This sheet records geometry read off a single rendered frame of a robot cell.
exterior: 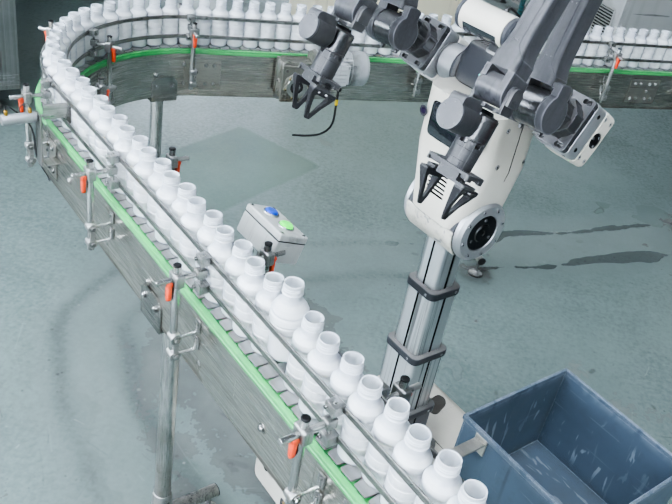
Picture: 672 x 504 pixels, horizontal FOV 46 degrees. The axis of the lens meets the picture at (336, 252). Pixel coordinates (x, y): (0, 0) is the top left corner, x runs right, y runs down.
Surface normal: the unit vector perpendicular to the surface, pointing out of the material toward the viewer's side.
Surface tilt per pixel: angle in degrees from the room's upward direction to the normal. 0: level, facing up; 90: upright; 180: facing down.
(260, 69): 90
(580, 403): 90
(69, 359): 0
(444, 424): 0
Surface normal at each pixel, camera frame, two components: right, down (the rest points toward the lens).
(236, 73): 0.30, 0.56
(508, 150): 0.58, 0.52
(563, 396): -0.80, 0.21
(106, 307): 0.16, -0.83
